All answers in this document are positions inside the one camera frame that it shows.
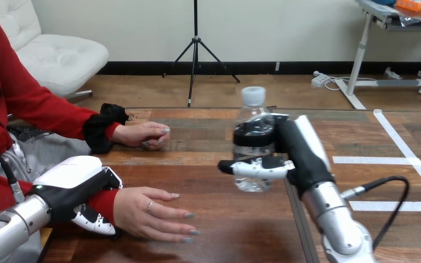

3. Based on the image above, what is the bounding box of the tangle of cables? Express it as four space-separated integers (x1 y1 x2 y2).
323 75 378 92

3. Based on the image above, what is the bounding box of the white power strip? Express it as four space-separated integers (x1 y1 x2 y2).
311 70 331 88

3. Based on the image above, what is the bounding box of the black tripod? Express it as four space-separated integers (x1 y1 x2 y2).
162 0 241 108

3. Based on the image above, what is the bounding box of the black cable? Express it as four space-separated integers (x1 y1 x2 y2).
0 146 26 204
340 175 411 252

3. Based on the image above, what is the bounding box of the clear water bottle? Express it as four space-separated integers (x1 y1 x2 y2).
232 85 277 193

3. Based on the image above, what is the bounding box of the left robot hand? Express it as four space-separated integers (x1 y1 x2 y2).
29 156 124 241

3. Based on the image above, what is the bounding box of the orange thing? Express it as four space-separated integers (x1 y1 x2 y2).
395 0 421 11

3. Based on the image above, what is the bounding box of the person's body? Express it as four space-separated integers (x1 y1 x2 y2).
0 0 92 263

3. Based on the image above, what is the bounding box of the person's hand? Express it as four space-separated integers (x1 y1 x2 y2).
111 121 171 152
113 186 202 243

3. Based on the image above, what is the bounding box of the person's forearm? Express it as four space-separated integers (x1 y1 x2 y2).
32 90 130 156
0 165 121 227

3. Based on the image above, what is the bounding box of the white desk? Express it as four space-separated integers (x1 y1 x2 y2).
334 0 421 111

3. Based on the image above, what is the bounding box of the foil sheet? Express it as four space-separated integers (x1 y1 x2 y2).
395 4 421 27

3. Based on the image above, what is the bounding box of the white cushioned chair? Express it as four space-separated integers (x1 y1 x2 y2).
0 0 110 101

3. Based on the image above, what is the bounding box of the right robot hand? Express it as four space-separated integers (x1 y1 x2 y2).
218 113 337 199

